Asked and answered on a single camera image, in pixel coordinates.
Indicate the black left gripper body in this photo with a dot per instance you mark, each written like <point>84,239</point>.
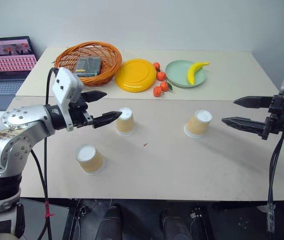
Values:
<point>80,115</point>

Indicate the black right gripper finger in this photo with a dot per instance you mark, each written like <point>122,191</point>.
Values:
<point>255,102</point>
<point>246,125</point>

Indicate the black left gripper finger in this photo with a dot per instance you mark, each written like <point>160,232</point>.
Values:
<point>106,118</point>
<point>95,95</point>

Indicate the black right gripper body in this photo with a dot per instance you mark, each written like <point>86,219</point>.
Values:
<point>280,112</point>

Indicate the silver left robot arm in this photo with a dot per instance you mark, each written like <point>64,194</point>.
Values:
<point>14,130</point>

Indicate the tan paper cup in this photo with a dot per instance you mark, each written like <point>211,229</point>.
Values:
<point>196,125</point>
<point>124,123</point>
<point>91,162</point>

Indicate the dark green flat box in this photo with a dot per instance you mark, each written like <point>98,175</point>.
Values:
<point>88,66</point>

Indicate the orange wicker basket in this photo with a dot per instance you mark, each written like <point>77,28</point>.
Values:
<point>109,65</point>

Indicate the yellow plastic plate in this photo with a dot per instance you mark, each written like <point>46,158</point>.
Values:
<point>135,75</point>

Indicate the small orange tangerine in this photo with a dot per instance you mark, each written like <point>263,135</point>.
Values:
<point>161,76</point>
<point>157,66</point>
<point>157,91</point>
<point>164,86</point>

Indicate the yellow banana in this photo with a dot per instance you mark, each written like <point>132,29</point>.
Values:
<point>193,72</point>

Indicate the green plastic plate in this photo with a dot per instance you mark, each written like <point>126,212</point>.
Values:
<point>178,72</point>

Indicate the grey open laptop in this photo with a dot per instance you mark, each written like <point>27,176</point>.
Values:
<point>7,65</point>

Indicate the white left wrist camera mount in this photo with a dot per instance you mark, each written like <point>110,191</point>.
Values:
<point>65,83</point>

